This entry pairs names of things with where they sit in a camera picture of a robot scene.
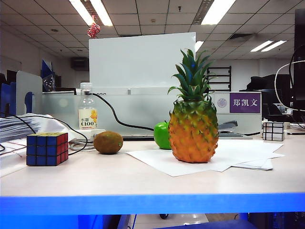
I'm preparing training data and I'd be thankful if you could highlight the green plastic apple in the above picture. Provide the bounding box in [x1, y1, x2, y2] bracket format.
[153, 120, 173, 150]

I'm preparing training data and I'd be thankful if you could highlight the plastic pineapple with green crown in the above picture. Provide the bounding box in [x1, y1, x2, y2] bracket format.
[167, 49, 219, 164]

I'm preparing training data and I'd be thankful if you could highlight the brown kiwi fruit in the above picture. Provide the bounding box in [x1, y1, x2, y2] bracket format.
[93, 131, 124, 155]

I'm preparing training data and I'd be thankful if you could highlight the frosted glass desk partition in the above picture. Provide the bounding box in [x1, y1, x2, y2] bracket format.
[41, 90, 263, 138]

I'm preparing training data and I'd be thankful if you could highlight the white paper sheet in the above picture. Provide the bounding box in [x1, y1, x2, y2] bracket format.
[228, 152, 285, 171]
[126, 139, 285, 177]

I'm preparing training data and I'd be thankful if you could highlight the white board panel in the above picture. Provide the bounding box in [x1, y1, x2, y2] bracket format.
[88, 32, 197, 96]

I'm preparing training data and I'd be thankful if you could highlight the white power strip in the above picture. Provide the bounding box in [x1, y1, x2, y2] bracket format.
[86, 129, 107, 142]

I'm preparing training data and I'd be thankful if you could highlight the clear C100 drink bottle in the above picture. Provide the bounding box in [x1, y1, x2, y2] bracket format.
[78, 82, 98, 131]

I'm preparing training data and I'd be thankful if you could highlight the grey stapler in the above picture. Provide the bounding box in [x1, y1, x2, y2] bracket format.
[217, 120, 253, 139]

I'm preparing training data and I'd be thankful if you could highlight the purple and white name plate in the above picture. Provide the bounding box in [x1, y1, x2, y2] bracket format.
[213, 92, 262, 115]

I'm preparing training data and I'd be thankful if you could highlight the red Chinese knot ornament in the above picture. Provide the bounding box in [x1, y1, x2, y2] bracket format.
[87, 15, 100, 38]

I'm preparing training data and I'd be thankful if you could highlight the blue star-patterned flag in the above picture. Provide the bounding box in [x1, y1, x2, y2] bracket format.
[41, 59, 58, 93]

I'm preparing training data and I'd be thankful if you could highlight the colourful Rubik's cube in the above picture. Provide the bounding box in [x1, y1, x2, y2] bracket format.
[26, 132, 69, 167]

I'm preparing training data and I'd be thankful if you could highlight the fluorescent ceiling light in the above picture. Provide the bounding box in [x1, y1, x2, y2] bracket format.
[261, 40, 287, 52]
[201, 0, 236, 26]
[69, 0, 96, 26]
[90, 0, 113, 26]
[250, 40, 274, 52]

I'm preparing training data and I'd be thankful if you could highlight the silver mirror cube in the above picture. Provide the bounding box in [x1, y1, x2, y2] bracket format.
[262, 121, 285, 142]

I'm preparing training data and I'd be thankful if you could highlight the stack of printed papers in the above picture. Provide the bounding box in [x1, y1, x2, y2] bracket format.
[0, 116, 36, 143]

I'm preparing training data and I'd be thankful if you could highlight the blue file holder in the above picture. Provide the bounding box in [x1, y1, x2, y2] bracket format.
[0, 82, 17, 117]

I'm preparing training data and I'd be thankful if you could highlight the black monitor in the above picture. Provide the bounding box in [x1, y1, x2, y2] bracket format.
[292, 9, 305, 122]

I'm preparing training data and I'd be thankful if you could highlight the thick black cable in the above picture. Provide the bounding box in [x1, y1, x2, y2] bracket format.
[88, 92, 155, 132]

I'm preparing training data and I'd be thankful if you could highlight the black wall rack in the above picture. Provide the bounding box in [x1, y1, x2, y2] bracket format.
[206, 66, 232, 92]

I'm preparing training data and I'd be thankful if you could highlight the grey power strip cord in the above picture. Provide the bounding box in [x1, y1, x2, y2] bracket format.
[68, 139, 96, 151]

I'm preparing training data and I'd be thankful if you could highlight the thin black cable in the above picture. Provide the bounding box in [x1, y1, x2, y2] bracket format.
[0, 114, 89, 156]

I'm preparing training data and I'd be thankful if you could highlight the white cable loop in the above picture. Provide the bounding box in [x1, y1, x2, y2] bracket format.
[274, 59, 305, 112]

